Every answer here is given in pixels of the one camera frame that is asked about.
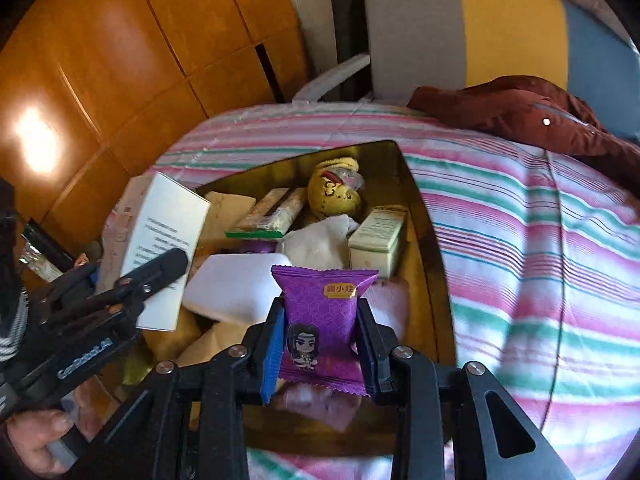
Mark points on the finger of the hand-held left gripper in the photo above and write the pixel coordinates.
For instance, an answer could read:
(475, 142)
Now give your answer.
(160, 267)
(75, 282)

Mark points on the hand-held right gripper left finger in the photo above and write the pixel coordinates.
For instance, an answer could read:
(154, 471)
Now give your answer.
(272, 355)

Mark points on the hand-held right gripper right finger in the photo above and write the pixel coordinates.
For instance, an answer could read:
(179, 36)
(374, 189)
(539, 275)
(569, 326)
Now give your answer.
(372, 355)

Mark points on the white cardboard box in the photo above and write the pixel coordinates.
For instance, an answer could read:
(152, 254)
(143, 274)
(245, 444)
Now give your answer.
(165, 220)

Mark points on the purple snack packet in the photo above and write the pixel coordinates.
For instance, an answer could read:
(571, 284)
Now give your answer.
(257, 246)
(325, 320)

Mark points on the white sponge block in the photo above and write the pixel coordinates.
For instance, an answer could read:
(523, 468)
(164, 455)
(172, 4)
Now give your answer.
(230, 285)

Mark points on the yellow sponge slice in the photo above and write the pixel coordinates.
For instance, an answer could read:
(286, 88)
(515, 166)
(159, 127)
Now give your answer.
(225, 210)

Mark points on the maroon box with gold inside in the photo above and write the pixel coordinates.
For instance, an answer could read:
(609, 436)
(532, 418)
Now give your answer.
(425, 280)

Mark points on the green tin box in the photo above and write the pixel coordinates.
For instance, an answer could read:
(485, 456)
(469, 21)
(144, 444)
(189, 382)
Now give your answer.
(375, 240)

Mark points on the green-edged cracker packet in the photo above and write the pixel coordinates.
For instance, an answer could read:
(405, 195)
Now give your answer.
(270, 212)

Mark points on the yellow plush toy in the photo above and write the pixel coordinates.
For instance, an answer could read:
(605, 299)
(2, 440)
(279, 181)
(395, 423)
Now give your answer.
(332, 195)

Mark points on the person's left hand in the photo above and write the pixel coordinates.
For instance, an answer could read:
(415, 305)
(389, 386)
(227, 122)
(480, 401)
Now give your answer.
(35, 440)

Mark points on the white crumpled cloth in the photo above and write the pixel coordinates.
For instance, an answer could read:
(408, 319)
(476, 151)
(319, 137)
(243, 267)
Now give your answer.
(320, 242)

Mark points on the wooden wardrobe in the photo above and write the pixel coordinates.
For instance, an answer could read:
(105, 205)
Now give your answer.
(125, 60)

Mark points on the maroon down jacket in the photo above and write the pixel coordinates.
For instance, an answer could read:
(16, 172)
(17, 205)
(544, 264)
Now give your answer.
(500, 105)

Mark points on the grey yellow blue headboard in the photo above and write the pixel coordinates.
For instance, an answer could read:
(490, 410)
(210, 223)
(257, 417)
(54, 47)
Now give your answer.
(500, 25)

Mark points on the grey curved bed rail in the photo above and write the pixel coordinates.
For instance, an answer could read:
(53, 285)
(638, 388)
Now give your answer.
(330, 77)

